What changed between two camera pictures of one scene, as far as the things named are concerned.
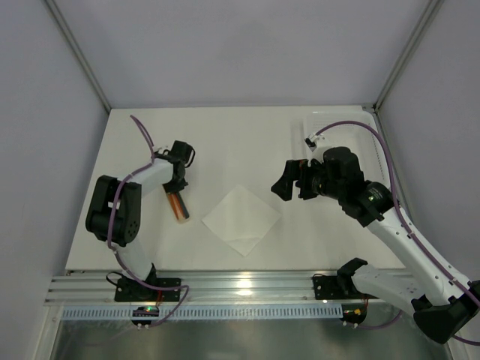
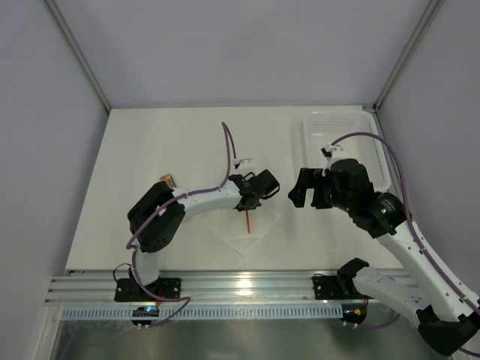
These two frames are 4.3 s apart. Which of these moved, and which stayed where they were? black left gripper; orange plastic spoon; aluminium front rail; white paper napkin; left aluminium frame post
Moved: black left gripper; orange plastic spoon
Stayed: aluminium front rail; white paper napkin; left aluminium frame post
